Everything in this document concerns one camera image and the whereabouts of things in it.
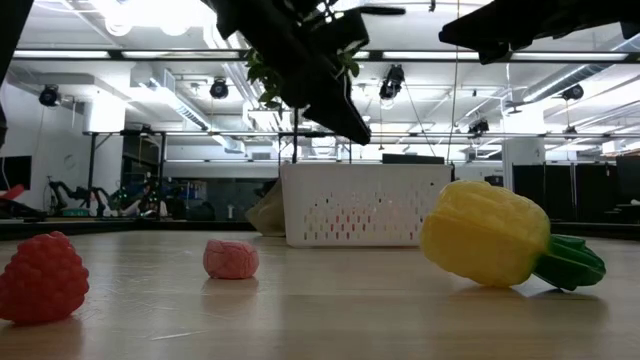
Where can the black background metal rack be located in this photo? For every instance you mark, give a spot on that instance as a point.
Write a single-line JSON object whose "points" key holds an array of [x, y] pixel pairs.
{"points": [[92, 170]]}

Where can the black background partition cabinet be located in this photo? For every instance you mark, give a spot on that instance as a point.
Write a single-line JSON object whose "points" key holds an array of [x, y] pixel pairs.
{"points": [[560, 185]]}

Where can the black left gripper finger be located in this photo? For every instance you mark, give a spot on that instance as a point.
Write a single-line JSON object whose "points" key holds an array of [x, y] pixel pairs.
{"points": [[325, 95]]}

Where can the wide black background monitor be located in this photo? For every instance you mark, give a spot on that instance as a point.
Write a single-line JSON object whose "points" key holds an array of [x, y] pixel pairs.
{"points": [[412, 159]]}

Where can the pink lumpy toy fruit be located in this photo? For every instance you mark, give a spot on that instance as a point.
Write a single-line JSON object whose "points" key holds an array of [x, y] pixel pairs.
{"points": [[230, 260]]}

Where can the red bar-shaped background object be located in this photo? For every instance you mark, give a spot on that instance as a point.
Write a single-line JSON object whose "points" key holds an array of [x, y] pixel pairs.
{"points": [[10, 193]]}

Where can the black ceiling spotlight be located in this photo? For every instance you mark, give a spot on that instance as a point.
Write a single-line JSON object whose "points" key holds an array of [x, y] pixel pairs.
{"points": [[573, 92], [219, 89], [479, 127], [392, 82], [48, 95]]}

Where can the black background robot arm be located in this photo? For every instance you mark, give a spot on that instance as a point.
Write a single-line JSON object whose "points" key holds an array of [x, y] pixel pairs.
{"points": [[100, 196], [62, 191]]}

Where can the black aluminium table frame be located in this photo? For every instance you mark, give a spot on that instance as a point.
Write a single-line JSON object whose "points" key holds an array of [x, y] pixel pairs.
{"points": [[100, 230]]}

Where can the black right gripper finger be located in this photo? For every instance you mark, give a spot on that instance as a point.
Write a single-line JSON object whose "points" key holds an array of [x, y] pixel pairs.
{"points": [[500, 27], [495, 55]]}

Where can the red toy raspberry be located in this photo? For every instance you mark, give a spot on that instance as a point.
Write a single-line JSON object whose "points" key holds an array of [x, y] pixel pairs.
{"points": [[42, 280]]}

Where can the yellow toy pineapple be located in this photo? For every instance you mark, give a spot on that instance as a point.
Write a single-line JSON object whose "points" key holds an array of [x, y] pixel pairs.
{"points": [[480, 235]]}

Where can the white perforated plastic basket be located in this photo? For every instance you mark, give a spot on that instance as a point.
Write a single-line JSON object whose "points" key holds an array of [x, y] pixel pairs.
{"points": [[365, 185]]}

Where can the potted green leafy tree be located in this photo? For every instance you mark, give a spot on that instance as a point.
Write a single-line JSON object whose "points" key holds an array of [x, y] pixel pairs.
{"points": [[260, 75]]}

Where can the tan crumpled cloth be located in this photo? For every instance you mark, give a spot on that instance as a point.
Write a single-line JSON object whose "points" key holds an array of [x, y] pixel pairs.
{"points": [[270, 212]]}

